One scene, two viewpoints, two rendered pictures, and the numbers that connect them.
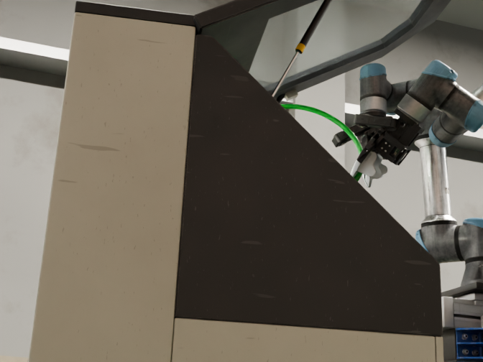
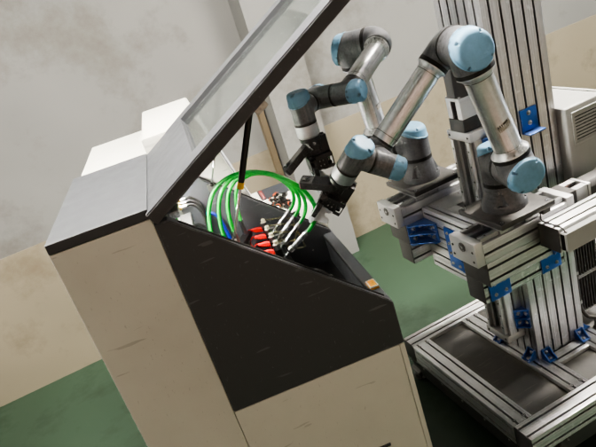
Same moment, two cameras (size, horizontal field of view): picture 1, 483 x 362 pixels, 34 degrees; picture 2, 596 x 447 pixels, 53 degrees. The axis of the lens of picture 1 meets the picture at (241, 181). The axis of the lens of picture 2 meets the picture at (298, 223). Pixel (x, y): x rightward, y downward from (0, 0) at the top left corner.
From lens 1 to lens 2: 144 cm
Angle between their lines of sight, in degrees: 41
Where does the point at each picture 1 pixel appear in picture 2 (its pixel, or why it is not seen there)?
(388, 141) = (332, 203)
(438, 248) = not seen: hidden behind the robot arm
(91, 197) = (145, 375)
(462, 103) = (383, 170)
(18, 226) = (39, 132)
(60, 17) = not seen: outside the picture
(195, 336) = (252, 415)
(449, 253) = not seen: hidden behind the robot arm
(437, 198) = (372, 116)
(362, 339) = (354, 368)
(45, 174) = (33, 80)
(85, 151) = (122, 351)
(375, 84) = (303, 115)
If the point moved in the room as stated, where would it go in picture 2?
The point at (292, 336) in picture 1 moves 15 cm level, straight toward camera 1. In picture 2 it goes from (309, 387) to (312, 419)
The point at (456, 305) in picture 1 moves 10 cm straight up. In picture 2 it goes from (403, 210) to (397, 187)
